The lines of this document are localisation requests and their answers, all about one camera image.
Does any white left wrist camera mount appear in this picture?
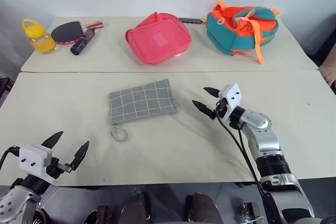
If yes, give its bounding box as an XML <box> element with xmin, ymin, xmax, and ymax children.
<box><xmin>18</xmin><ymin>143</ymin><xmax>54</xmax><ymax>176</ymax></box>

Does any yellow lidded juice bottle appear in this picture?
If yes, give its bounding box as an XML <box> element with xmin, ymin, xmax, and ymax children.
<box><xmin>21</xmin><ymin>18</ymin><xmax>57</xmax><ymax>55</ymax></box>

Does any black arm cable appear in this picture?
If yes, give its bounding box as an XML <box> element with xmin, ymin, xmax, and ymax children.
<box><xmin>216</xmin><ymin>111</ymin><xmax>275</xmax><ymax>217</ymax></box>
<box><xmin>0</xmin><ymin>145</ymin><xmax>22</xmax><ymax>172</ymax></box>

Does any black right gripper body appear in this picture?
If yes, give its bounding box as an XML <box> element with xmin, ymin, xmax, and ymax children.
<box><xmin>213</xmin><ymin>98</ymin><xmax>232</xmax><ymax>120</ymax></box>

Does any dark grey usb hub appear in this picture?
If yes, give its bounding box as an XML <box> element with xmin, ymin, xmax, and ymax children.
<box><xmin>178</xmin><ymin>17</ymin><xmax>205</xmax><ymax>25</ymax></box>

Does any grey checked pouch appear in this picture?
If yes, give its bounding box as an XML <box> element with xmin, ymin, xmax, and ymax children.
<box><xmin>108</xmin><ymin>78</ymin><xmax>179</xmax><ymax>143</ymax></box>

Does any black table tennis paddle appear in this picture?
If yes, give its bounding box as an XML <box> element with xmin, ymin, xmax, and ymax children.
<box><xmin>50</xmin><ymin>19</ymin><xmax>106</xmax><ymax>46</ymax></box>

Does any teal orange backpack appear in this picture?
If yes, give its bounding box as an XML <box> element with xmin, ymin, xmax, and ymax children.
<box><xmin>205</xmin><ymin>1</ymin><xmax>281</xmax><ymax>65</ymax></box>

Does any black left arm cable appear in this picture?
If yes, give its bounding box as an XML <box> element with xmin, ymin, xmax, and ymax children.
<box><xmin>0</xmin><ymin>145</ymin><xmax>22</xmax><ymax>172</ymax></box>

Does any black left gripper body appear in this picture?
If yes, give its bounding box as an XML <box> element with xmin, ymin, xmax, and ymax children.
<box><xmin>46</xmin><ymin>157</ymin><xmax>73</xmax><ymax>180</ymax></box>

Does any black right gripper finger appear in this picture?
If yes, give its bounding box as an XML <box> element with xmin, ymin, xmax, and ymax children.
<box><xmin>192</xmin><ymin>100</ymin><xmax>215</xmax><ymax>120</ymax></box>
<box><xmin>203</xmin><ymin>86</ymin><xmax>220</xmax><ymax>99</ymax></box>

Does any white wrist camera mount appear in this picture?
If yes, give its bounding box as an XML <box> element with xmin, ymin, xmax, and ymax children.
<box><xmin>18</xmin><ymin>143</ymin><xmax>54</xmax><ymax>176</ymax></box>
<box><xmin>218</xmin><ymin>82</ymin><xmax>243</xmax><ymax>112</ymax></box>

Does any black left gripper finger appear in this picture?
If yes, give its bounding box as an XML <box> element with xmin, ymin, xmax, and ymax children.
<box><xmin>41</xmin><ymin>131</ymin><xmax>65</xmax><ymax>150</ymax></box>
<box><xmin>69</xmin><ymin>141</ymin><xmax>90</xmax><ymax>172</ymax></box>

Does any black cylinder bottle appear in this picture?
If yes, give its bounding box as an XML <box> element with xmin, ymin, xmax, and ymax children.
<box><xmin>69</xmin><ymin>28</ymin><xmax>99</xmax><ymax>56</ymax></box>

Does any pink fabric pouch bag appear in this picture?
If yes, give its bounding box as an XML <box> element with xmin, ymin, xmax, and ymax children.
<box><xmin>124</xmin><ymin>12</ymin><xmax>193</xmax><ymax>65</ymax></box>

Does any dark blurry object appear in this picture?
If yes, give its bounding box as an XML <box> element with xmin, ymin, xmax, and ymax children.
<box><xmin>0</xmin><ymin>76</ymin><xmax>13</xmax><ymax>104</ymax></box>

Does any dark rounded shape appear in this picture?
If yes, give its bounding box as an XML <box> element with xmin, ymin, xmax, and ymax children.
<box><xmin>121</xmin><ymin>191</ymin><xmax>151</xmax><ymax>224</ymax></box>
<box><xmin>184</xmin><ymin>192</ymin><xmax>224</xmax><ymax>224</ymax></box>

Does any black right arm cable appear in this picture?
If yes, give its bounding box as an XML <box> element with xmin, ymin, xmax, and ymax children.
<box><xmin>216</xmin><ymin>111</ymin><xmax>275</xmax><ymax>217</ymax></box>

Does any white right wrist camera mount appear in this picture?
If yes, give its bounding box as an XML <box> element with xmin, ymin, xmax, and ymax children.
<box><xmin>218</xmin><ymin>82</ymin><xmax>243</xmax><ymax>112</ymax></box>

